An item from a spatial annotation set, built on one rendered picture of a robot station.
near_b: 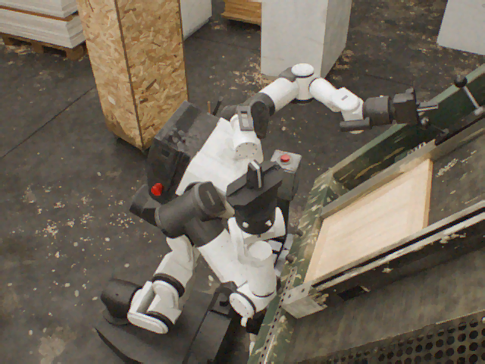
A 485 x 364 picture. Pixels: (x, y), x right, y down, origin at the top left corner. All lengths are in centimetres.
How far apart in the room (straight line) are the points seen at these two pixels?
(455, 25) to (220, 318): 395
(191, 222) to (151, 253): 167
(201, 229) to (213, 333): 116
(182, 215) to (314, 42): 294
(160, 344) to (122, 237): 89
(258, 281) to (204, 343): 115
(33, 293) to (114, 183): 95
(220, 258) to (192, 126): 40
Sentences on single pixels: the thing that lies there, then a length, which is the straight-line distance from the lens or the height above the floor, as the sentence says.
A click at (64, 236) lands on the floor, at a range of 307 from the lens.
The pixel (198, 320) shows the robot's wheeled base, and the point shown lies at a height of 17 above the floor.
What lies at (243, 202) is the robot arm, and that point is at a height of 157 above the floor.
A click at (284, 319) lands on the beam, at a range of 148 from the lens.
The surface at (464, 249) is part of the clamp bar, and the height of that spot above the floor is 138.
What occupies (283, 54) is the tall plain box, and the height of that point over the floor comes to 30.
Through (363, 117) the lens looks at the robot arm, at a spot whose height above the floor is 135.
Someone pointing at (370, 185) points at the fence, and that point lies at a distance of 161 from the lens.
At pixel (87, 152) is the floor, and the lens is 365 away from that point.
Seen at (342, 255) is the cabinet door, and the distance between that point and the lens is 150.
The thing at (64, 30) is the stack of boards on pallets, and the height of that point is 32.
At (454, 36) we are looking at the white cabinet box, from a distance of 530.
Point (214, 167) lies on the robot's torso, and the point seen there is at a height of 135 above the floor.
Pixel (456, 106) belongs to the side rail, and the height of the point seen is 134.
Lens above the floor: 218
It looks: 43 degrees down
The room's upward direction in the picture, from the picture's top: straight up
